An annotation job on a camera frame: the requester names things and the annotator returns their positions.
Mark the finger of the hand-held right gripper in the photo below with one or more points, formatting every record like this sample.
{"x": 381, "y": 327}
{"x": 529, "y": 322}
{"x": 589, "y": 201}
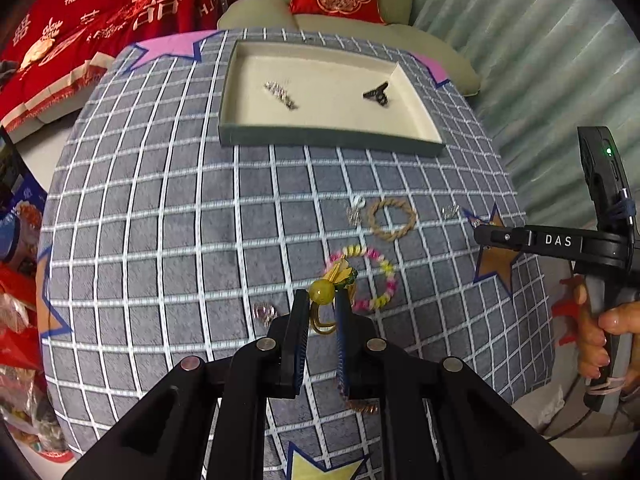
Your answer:
{"x": 520, "y": 242}

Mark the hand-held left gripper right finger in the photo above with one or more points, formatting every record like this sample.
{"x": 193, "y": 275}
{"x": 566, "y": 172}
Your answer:
{"x": 344, "y": 345}

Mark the pale striped curtain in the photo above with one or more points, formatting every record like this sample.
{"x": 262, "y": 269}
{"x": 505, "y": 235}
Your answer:
{"x": 525, "y": 50}

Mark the shallow cream tray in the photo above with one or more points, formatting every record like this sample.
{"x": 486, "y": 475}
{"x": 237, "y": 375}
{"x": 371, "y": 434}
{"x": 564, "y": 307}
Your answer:
{"x": 325, "y": 95}

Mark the grey cloth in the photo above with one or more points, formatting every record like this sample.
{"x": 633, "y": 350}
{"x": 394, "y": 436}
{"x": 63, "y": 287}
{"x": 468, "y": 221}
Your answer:
{"x": 6, "y": 72}

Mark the blue printed box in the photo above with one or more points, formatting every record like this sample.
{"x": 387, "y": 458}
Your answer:
{"x": 20, "y": 200}

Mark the person's right hand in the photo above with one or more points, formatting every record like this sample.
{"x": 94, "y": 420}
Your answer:
{"x": 592, "y": 342}

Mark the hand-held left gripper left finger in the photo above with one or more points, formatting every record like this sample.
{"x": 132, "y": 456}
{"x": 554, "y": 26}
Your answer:
{"x": 300, "y": 342}

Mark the silver earring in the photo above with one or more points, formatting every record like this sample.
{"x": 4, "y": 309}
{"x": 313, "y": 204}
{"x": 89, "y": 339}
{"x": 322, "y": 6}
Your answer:
{"x": 450, "y": 211}
{"x": 355, "y": 210}

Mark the red printed blanket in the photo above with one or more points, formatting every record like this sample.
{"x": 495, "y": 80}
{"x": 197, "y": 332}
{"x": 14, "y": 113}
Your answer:
{"x": 100, "y": 20}

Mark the black hair clip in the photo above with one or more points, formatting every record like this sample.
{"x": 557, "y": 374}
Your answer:
{"x": 377, "y": 94}

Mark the pile of plastic bags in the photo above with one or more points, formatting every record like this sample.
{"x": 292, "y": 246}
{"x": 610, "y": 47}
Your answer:
{"x": 20, "y": 360}

